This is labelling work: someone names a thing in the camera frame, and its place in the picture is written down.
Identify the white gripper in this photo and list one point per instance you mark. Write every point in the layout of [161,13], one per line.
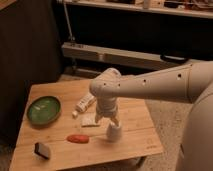
[107,107]

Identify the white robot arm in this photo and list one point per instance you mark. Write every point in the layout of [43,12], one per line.
[191,83]

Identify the green ceramic plate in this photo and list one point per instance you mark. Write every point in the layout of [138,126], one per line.
[44,110]

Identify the black white eraser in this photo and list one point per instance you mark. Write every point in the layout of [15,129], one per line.
[42,150]

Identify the white tube bottle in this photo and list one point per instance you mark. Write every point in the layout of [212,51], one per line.
[85,102]

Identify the small white cube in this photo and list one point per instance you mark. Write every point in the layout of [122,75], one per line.
[75,114]

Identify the red orange carrot toy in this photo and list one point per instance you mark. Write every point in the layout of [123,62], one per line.
[81,139]

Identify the wooden table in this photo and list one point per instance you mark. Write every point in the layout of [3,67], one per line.
[139,137]

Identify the grey metal bench beam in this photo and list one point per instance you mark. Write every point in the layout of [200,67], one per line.
[122,57]

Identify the grey metal stand pole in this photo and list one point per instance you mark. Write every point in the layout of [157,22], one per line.
[72,38]

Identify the wooden wall shelf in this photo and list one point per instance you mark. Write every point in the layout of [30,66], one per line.
[129,7]

